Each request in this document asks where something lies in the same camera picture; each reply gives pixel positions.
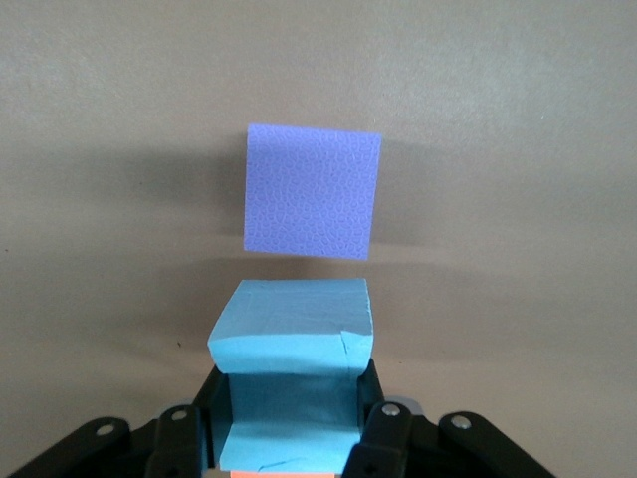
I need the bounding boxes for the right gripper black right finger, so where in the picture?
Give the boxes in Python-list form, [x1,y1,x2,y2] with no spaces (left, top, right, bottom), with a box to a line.
[342,358,415,478]

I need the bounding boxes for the purple foam block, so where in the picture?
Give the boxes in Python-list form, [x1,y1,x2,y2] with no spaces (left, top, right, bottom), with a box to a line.
[243,122,383,261]

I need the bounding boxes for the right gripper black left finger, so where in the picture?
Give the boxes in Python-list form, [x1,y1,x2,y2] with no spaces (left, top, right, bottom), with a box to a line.
[148,365,231,478]

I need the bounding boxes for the blue foam block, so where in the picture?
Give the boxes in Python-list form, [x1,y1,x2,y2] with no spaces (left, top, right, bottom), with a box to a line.
[206,278,375,473]

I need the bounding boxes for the orange foam block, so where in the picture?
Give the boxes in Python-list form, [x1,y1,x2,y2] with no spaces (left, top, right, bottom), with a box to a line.
[229,468,339,478]

